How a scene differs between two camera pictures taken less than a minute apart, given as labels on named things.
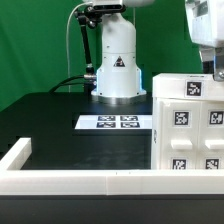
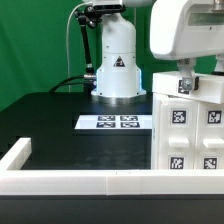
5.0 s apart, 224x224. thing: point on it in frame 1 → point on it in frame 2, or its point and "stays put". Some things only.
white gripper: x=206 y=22 → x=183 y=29
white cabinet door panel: x=211 y=130 stays put
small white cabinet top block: x=187 y=86 stays put
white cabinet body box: x=187 y=134 stays put
